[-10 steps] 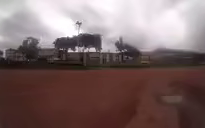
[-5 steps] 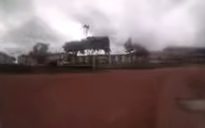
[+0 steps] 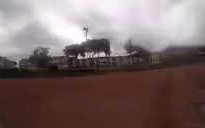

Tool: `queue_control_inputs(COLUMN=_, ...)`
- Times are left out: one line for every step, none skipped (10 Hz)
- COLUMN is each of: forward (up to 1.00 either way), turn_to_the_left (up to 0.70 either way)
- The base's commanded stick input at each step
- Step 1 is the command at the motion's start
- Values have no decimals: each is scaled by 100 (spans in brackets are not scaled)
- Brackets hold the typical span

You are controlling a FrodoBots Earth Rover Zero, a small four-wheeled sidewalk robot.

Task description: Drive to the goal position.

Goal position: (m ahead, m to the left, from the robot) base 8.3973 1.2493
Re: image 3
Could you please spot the long pale low building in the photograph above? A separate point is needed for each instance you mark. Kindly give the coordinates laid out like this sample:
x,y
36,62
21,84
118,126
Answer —
x,y
106,61

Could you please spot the wide-crowned dark trees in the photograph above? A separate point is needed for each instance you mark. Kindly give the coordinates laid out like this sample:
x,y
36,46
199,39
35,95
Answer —
x,y
93,46

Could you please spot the round dark tree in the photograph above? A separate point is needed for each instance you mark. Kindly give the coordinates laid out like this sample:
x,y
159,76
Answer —
x,y
40,57

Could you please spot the thin dark tree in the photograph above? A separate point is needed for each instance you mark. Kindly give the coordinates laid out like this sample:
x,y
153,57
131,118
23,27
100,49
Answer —
x,y
138,51

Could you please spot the dark green grass strip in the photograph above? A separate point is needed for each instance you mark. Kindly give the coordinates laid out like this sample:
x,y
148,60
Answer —
x,y
56,72

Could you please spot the tall floodlight pole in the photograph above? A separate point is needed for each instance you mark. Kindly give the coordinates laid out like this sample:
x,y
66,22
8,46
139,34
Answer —
x,y
85,33

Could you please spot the red running track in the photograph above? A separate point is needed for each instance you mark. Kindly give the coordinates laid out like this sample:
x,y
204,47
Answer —
x,y
90,100

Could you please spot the small pale building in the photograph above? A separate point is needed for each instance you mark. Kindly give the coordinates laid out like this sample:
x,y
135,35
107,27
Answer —
x,y
26,64

